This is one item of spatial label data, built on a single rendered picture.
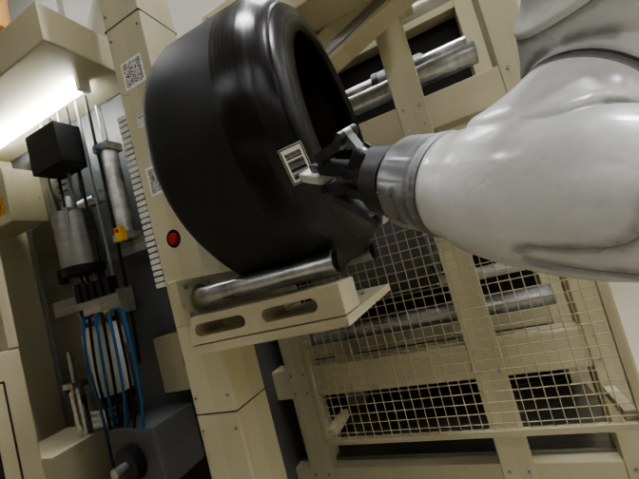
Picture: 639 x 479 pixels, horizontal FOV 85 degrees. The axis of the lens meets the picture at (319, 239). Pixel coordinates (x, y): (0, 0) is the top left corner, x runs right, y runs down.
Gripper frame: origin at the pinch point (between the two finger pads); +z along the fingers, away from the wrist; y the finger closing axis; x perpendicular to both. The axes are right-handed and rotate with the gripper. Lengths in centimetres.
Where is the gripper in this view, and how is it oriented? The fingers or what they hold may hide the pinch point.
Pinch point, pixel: (317, 174)
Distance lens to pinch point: 53.0
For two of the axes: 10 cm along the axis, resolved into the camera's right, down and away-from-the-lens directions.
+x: 7.9, -5.4, 2.9
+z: -4.5, -2.0, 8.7
